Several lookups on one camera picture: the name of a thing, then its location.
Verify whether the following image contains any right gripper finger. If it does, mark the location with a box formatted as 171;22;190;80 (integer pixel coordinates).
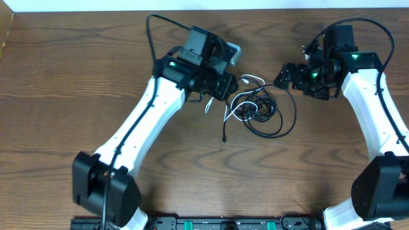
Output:
274;78;292;90
277;63;297;80

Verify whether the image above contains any white cable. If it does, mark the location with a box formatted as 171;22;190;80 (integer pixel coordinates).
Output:
204;74;266;123

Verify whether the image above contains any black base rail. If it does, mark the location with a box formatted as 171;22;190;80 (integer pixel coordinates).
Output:
70;215;316;230

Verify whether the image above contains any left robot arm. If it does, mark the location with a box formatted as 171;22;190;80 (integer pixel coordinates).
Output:
72;26;242;229

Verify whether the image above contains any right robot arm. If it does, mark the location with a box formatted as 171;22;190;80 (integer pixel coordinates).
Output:
274;19;408;229

